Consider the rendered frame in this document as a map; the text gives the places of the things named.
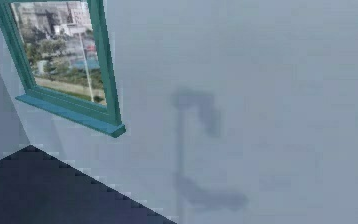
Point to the green framed window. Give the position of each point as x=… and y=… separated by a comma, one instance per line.
x=102, y=66

